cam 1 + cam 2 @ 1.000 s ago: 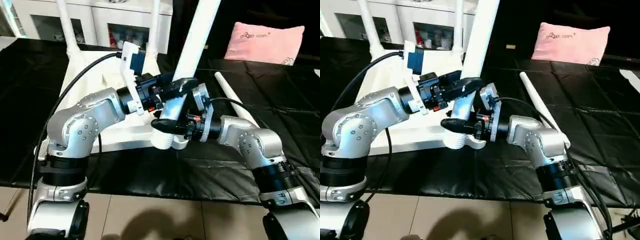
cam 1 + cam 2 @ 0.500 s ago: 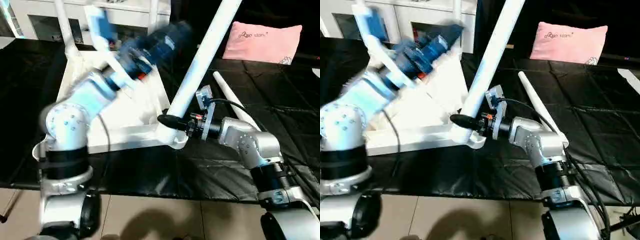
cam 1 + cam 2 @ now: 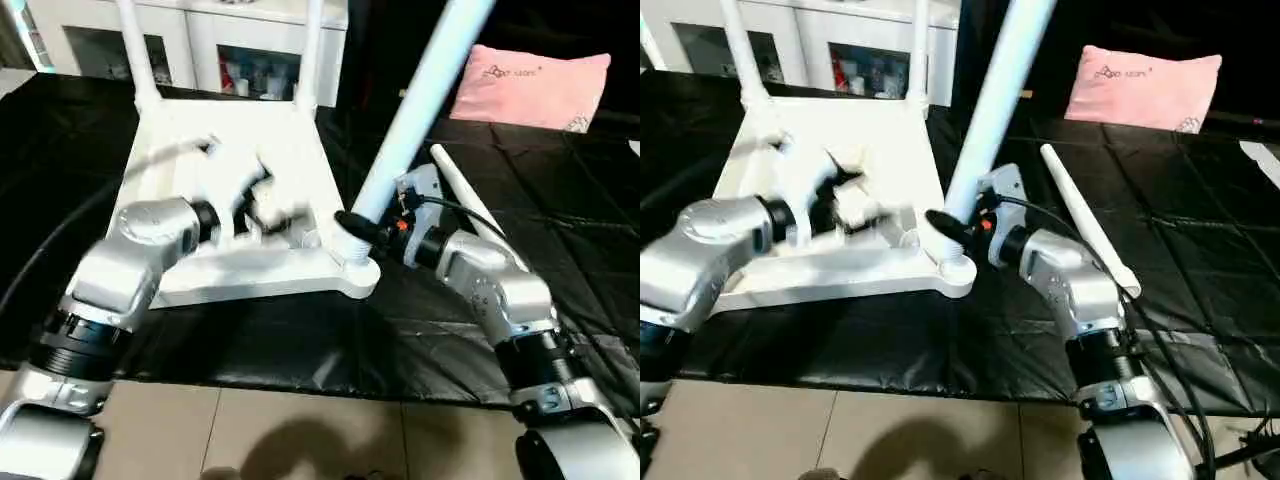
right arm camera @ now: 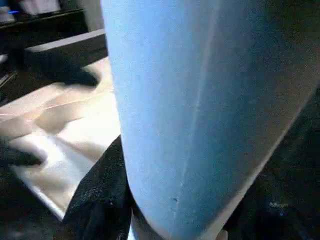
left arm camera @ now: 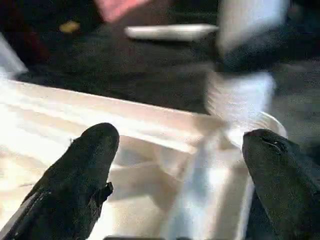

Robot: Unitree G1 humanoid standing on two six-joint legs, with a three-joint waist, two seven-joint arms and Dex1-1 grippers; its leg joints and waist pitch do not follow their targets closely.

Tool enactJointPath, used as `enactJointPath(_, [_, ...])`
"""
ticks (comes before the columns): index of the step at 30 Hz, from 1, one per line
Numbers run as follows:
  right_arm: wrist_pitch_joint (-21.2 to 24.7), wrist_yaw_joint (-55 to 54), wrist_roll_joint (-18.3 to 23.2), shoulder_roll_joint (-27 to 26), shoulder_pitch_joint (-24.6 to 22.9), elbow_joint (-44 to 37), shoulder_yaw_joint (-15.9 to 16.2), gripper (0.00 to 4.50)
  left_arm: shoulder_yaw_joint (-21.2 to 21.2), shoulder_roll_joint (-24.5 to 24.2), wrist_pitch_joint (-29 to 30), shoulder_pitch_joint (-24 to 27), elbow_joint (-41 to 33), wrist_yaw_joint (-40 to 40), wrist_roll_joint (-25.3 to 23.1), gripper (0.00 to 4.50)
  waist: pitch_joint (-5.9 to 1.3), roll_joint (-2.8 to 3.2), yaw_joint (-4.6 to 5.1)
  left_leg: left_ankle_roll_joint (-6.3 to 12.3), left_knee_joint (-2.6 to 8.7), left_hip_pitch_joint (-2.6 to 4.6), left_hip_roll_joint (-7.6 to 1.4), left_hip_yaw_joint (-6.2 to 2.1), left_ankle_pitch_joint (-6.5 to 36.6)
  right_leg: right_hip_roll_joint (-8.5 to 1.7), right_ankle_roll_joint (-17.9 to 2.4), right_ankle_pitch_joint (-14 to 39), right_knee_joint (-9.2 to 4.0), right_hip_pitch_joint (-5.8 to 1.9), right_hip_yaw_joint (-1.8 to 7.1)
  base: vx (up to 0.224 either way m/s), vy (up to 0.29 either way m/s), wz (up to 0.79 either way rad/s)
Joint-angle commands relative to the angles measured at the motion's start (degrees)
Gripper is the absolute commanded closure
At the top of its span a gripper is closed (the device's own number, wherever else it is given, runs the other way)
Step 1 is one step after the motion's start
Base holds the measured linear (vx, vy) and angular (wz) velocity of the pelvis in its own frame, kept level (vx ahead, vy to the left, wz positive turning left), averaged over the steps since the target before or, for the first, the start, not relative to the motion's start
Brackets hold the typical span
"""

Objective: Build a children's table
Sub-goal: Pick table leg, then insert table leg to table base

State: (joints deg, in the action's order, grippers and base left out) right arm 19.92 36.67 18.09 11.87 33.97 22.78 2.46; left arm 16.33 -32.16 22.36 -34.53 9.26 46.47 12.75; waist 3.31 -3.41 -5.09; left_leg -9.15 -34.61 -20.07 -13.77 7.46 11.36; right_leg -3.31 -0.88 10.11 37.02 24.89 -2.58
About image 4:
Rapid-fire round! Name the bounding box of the white plastic table top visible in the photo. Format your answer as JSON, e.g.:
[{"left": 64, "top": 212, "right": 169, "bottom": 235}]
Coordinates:
[{"left": 0, "top": 56, "right": 124, "bottom": 222}]

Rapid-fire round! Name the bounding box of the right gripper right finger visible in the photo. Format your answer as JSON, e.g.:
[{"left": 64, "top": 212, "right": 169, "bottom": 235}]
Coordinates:
[{"left": 227, "top": 169, "right": 320, "bottom": 240}]

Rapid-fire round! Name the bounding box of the white plastic table leg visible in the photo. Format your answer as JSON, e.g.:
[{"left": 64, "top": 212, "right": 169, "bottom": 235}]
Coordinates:
[{"left": 100, "top": 0, "right": 320, "bottom": 240}]

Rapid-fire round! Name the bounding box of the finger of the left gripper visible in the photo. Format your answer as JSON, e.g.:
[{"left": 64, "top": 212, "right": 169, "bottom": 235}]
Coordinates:
[
  {"left": 0, "top": 137, "right": 44, "bottom": 169},
  {"left": 27, "top": 50, "right": 99, "bottom": 87}
]

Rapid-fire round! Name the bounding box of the black work mat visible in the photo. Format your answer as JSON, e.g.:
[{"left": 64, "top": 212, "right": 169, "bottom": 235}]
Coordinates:
[{"left": 0, "top": 30, "right": 320, "bottom": 240}]

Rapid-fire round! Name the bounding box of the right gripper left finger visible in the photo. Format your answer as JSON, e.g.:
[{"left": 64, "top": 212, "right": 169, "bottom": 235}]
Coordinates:
[{"left": 54, "top": 134, "right": 137, "bottom": 240}]

